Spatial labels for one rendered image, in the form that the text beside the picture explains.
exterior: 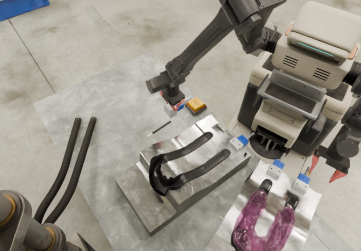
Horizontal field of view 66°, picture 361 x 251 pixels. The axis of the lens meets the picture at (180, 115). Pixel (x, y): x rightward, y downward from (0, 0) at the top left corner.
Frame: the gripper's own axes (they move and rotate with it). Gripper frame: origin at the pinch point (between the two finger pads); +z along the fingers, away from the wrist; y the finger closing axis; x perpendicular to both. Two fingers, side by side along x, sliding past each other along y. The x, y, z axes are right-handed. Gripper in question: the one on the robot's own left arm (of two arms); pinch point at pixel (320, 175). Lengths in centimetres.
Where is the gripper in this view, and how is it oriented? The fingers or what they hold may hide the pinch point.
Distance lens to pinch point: 110.5
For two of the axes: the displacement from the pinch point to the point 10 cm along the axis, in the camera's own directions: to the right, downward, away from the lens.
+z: -2.6, 8.4, 4.8
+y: 8.4, 4.4, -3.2
